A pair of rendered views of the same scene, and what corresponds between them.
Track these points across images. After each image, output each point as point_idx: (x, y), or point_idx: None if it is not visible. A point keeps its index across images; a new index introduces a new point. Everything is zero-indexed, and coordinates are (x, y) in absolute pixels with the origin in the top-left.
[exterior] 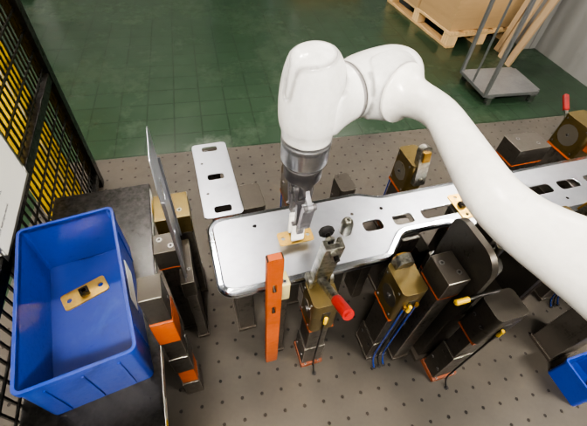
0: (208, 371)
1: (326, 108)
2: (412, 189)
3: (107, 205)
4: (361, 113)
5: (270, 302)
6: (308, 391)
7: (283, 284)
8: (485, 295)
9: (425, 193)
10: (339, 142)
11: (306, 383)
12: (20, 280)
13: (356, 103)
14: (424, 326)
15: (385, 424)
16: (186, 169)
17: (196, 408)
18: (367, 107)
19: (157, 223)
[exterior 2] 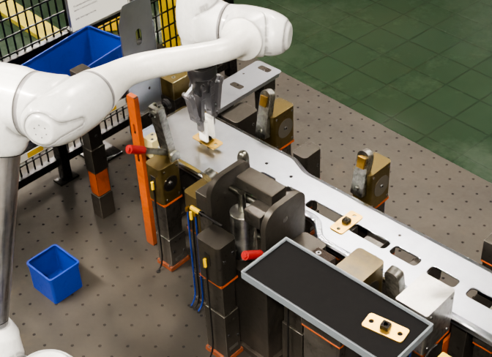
0: (117, 215)
1: (183, 18)
2: (338, 189)
3: None
4: (216, 38)
5: (134, 143)
6: (140, 274)
7: (149, 139)
8: (210, 219)
9: (340, 197)
10: (469, 181)
11: (146, 270)
12: (63, 44)
13: (209, 28)
14: None
15: (146, 328)
16: (299, 104)
17: (87, 222)
18: (220, 36)
19: None
